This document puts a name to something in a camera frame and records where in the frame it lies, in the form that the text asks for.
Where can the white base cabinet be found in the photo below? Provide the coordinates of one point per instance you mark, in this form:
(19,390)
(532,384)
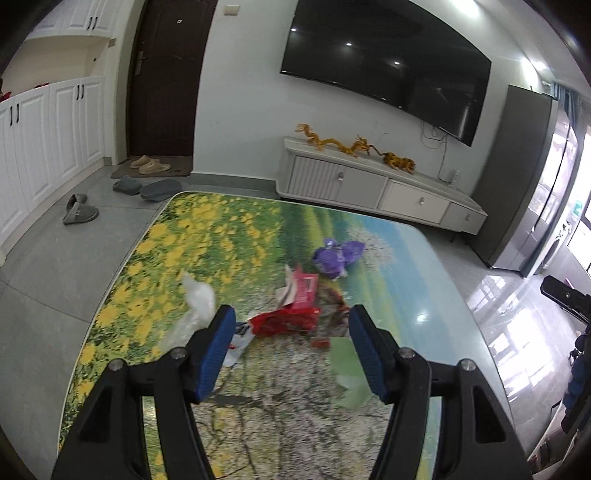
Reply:
(46,147)

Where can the large purple crumpled wrapper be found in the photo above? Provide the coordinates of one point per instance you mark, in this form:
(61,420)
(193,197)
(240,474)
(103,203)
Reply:
(334,256)

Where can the dark brown door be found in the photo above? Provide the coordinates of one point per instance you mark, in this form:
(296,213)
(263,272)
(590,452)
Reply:
(171,69)

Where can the dark blue object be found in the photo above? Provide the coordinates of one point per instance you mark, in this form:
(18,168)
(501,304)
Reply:
(579,378)

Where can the white wall switch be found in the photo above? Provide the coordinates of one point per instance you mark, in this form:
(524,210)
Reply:
(232,9)

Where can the light green paper sheet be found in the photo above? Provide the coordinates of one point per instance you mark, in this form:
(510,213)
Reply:
(346,360)

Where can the brown doormat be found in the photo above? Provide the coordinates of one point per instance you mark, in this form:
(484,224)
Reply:
(180,168)

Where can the golden dragon figurine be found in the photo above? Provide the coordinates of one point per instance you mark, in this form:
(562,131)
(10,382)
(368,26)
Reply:
(339,146)

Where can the white power strip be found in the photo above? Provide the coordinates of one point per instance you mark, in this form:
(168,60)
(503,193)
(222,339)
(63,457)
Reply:
(454,177)

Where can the golden tiger figurine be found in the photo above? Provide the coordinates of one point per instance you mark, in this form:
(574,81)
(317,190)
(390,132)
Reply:
(398,161)

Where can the beige slipper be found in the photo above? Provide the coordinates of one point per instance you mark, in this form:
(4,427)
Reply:
(143,161)
(154,167)

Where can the dark transparent wrapper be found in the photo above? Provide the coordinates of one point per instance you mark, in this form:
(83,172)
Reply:
(334,314)

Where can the grey slipper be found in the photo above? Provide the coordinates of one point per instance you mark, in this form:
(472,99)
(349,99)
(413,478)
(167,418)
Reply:
(159,190)
(127,185)
(76,203)
(81,215)

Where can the grey refrigerator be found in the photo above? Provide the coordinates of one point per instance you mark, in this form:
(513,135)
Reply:
(521,175)

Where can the white plastic bag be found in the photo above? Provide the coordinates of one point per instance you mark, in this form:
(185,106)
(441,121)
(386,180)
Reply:
(238,346)

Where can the light blue curtain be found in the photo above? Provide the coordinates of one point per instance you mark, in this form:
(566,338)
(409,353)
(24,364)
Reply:
(570,108)

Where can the black flat television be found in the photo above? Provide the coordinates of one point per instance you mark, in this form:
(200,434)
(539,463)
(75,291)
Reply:
(383,60)

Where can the black bar-shaped object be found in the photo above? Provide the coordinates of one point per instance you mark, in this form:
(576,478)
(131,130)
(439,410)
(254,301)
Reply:
(565,297)

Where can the white television cabinet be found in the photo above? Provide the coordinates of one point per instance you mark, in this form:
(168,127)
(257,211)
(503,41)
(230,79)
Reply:
(360,184)

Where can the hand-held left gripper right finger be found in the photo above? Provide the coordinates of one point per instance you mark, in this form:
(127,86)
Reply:
(369,355)

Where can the red wrapper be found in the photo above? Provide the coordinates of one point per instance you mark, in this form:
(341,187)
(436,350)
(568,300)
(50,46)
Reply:
(281,321)

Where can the pink snack packet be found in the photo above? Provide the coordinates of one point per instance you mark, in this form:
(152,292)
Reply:
(304,288)

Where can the white wall cabinet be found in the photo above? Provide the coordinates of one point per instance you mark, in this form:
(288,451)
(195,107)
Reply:
(83,16)

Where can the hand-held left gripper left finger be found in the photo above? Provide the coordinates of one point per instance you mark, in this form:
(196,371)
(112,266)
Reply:
(212,360)

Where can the clear plastic bag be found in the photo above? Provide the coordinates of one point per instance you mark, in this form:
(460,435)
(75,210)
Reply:
(198,300)

